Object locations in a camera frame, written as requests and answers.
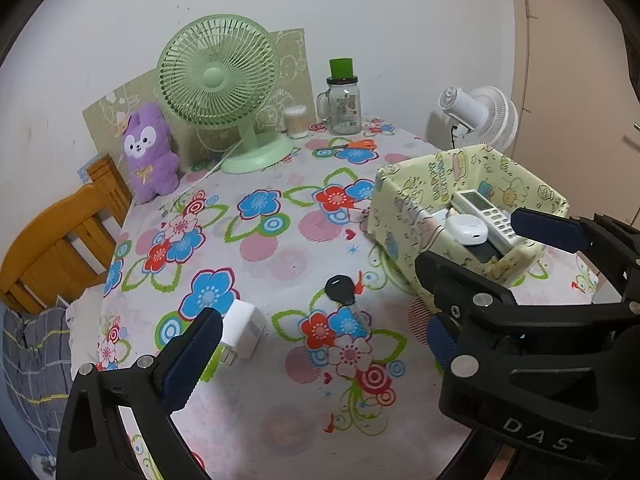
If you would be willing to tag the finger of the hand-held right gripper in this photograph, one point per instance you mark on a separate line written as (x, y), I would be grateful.
(547, 230)
(450, 280)

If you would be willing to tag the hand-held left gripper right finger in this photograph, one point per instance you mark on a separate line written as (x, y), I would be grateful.
(441, 342)

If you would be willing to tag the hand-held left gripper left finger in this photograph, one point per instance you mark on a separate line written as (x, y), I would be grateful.
(192, 360)

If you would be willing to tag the white charger plug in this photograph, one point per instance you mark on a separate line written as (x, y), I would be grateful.
(245, 325)

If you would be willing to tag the white remote control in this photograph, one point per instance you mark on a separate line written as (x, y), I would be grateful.
(480, 205)

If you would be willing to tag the yellow cartoon fabric storage box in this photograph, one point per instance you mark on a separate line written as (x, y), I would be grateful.
(400, 220)

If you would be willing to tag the white round case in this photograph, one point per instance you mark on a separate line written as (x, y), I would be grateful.
(467, 230)

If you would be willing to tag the black key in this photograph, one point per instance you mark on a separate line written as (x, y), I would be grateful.
(340, 287)

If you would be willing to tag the floral tablecloth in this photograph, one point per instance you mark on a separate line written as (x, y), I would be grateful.
(280, 260)

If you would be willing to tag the white standing fan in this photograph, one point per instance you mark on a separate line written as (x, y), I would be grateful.
(470, 107)

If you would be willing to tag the beige door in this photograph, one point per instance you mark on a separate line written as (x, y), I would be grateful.
(575, 85)

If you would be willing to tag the grey plaid bedding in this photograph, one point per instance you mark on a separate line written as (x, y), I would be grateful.
(35, 370)

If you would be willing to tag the orange scissors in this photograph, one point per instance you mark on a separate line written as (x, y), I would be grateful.
(362, 144)

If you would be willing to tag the wooden chair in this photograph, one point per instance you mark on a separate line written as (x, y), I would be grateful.
(60, 250)

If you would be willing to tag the glass jar with green lid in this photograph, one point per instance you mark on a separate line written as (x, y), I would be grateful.
(345, 110)

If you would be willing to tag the purple plush toy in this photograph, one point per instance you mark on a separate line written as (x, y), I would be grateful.
(147, 160)

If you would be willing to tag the cotton swab container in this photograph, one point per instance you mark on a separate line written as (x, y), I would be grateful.
(296, 125)

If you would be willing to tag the green desk fan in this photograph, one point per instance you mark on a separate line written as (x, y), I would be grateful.
(215, 80)

